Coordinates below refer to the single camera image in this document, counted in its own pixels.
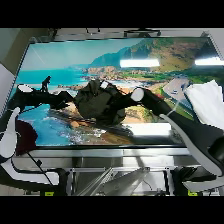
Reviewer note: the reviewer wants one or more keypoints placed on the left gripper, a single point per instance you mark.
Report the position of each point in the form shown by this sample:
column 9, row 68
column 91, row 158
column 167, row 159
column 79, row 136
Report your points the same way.
column 63, row 99

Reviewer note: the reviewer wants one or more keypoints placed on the dark green garment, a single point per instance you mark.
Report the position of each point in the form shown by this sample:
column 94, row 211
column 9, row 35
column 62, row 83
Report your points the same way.
column 95, row 101

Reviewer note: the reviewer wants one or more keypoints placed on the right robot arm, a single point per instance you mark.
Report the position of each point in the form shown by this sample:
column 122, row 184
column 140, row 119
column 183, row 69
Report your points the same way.
column 186, row 128

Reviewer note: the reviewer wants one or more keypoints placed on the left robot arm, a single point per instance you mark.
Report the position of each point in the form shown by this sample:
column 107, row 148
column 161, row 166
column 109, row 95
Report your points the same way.
column 31, row 97

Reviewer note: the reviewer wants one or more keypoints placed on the dark red garment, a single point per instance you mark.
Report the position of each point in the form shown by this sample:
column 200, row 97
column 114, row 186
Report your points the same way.
column 27, row 135

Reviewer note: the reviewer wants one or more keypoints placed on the white garment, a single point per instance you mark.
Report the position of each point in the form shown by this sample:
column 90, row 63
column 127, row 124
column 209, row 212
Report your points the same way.
column 206, row 100

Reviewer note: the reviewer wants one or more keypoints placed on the silver frame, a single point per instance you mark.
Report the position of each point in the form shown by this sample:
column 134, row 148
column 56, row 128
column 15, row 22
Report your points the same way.
column 100, row 153

